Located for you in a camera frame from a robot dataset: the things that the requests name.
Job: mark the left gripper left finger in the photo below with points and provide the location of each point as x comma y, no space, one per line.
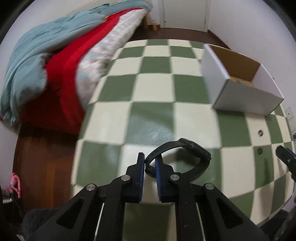
96,212

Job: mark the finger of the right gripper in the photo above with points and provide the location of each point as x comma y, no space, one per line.
288,158

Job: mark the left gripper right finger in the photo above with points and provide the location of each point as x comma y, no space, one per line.
203,212

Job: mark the black wristwatch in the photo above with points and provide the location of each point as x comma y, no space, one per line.
191,147

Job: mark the pink slipper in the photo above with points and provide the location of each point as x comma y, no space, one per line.
15,185

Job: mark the open cardboard box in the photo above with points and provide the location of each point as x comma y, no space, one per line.
238,83

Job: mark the red blanket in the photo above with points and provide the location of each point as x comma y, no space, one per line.
58,107

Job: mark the green cream checkered tablecloth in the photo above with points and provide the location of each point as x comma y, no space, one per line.
153,92

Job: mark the teal blanket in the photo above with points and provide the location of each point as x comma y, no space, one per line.
25,76

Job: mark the white door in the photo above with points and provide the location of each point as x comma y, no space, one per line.
180,14

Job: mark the checkered white mattress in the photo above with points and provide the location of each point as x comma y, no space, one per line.
93,64

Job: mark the white wall outlet strip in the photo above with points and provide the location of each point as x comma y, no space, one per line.
291,122

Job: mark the wooden bed frame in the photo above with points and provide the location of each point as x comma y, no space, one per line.
149,25

